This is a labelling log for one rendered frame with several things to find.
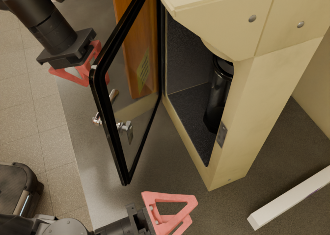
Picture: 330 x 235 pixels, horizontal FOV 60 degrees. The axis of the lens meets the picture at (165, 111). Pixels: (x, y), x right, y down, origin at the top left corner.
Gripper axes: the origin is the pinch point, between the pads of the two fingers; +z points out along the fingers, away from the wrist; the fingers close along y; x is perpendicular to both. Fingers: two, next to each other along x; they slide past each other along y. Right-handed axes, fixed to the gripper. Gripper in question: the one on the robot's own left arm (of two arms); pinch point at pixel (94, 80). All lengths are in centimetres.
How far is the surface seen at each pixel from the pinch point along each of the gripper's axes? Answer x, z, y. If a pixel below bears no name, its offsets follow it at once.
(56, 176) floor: -16, 87, 109
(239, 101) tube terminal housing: 2.8, 5.2, -27.4
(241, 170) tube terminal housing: -2.1, 37.1, -19.4
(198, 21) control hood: 8.2, -13.0, -28.5
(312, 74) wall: -38, 41, -35
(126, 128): 6.1, 7.3, -6.0
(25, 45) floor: -116, 51, 187
